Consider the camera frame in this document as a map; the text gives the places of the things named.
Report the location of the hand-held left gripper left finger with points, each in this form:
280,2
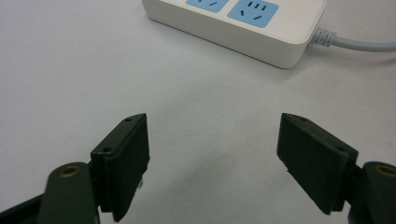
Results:
121,168

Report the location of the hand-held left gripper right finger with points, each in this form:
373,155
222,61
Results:
314,161

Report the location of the white power strip blue sockets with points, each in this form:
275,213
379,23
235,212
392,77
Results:
280,37

